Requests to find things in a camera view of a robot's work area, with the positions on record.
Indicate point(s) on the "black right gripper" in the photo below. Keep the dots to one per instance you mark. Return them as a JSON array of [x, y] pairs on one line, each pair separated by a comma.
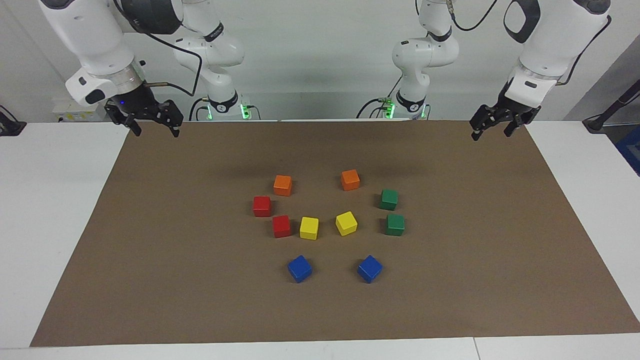
[[140, 105]]

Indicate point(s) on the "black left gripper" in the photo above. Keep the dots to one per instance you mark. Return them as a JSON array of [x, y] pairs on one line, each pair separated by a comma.
[[510, 110]]

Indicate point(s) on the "green wooden block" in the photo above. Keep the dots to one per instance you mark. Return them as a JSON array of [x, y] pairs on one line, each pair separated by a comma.
[[388, 199], [395, 225]]

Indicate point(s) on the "red wooden block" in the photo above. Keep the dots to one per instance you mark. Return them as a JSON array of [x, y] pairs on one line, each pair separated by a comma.
[[281, 226], [261, 206]]

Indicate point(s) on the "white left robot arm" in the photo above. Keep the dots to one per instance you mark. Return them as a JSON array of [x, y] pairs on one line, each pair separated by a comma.
[[550, 45]]

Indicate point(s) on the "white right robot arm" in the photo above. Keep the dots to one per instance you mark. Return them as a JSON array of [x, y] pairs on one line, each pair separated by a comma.
[[95, 40]]

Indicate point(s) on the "white box with labels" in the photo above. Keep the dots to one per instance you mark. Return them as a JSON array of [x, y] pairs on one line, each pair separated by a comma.
[[75, 111]]

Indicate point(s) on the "black stand leg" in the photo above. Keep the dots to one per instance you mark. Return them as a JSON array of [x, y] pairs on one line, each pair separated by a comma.
[[612, 107]]

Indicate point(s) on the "blue crate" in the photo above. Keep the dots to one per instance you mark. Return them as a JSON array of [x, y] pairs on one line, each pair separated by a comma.
[[631, 150]]

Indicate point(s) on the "orange wooden block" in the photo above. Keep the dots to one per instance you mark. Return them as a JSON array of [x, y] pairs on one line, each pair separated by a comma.
[[282, 185], [350, 180]]

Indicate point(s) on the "black stand foot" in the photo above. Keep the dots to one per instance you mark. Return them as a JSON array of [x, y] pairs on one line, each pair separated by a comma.
[[10, 126]]

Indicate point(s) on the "brown table mat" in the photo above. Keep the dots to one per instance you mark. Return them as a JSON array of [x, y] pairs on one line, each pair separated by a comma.
[[200, 275]]

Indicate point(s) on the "yellow wooden block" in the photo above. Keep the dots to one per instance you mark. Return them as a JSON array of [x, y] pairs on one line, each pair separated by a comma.
[[309, 228], [346, 223]]

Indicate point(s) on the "blue wooden block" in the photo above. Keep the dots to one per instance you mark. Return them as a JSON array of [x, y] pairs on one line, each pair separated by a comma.
[[370, 269], [299, 269]]

